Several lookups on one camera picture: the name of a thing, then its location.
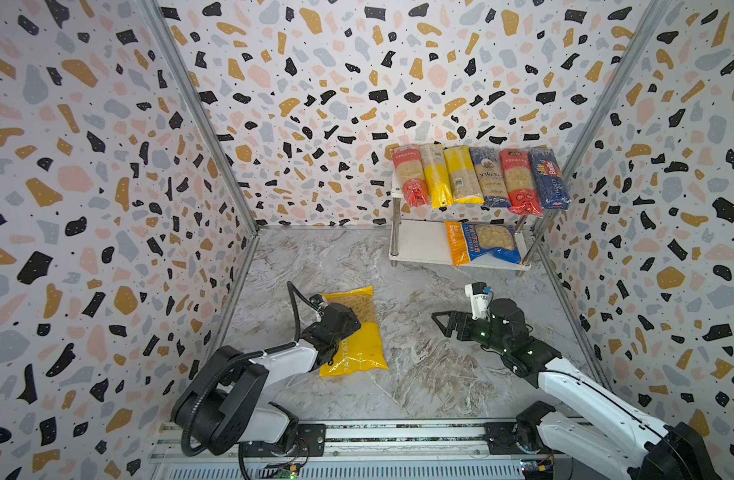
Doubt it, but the yellow pasta bag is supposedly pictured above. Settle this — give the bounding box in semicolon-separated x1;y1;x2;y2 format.
319;286;388;377

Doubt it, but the blue orange orecchiette bag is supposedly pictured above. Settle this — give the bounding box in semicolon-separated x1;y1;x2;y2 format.
445;222;522;266

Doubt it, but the yellow spaghetti pack barcode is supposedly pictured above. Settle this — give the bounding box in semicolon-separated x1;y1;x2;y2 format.
420;144;454;209

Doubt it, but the yellow spaghetti pack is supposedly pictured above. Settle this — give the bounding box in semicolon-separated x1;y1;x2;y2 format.
443;146;485;205

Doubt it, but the red spaghetti pack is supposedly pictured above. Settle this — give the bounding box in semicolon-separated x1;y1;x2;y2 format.
499;150;543;216
392;144;430;208

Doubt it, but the dark blue clear spaghetti pack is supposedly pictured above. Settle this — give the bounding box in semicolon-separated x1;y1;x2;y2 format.
469;147;511;208

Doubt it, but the blue Barilla spaghetti pack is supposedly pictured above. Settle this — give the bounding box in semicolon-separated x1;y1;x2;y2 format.
528;148;571;211

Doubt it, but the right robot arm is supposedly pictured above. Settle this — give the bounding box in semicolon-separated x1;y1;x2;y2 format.
431;294;718;479

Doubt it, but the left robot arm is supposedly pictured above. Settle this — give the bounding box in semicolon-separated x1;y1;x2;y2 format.
171;303;361;457

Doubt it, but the white two-tier shelf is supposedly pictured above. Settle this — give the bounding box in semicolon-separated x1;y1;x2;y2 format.
389;173;560;276

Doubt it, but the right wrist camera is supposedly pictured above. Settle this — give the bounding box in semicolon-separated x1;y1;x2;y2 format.
465;282;493;320

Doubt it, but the black corrugated cable hose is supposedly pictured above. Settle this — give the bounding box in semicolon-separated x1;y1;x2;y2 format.
180;280;323;458

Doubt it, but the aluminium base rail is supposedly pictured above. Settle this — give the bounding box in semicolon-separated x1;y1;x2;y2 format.
147;419;632;479

